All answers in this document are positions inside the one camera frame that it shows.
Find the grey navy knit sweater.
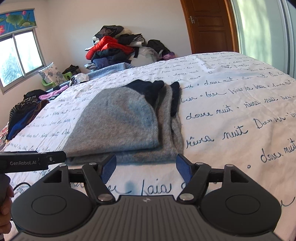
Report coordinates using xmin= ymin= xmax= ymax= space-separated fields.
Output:
xmin=63 ymin=80 xmax=184 ymax=165

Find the dark clothes pile on bed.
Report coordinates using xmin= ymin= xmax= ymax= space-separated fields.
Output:
xmin=6 ymin=85 xmax=69 ymax=141

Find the red jacket clothes heap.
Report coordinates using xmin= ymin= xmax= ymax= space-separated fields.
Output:
xmin=84 ymin=25 xmax=176 ymax=71

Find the person's left hand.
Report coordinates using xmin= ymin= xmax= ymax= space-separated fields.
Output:
xmin=0 ymin=185 xmax=14 ymax=234

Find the floral pillow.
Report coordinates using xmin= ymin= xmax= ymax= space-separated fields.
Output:
xmin=38 ymin=62 xmax=63 ymax=83

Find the green plastic stool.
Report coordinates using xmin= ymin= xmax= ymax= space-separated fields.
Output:
xmin=42 ymin=72 xmax=73 ymax=87

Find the light blue knit blanket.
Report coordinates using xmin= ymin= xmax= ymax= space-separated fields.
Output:
xmin=46 ymin=62 xmax=134 ymax=93

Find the sliding glass window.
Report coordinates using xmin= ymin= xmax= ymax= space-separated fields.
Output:
xmin=1 ymin=28 xmax=46 ymax=94

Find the lotus print roller blind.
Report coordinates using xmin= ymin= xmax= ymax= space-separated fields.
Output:
xmin=0 ymin=9 xmax=37 ymax=36

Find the brown wooden door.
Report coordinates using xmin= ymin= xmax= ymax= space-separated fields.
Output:
xmin=181 ymin=0 xmax=239 ymax=54

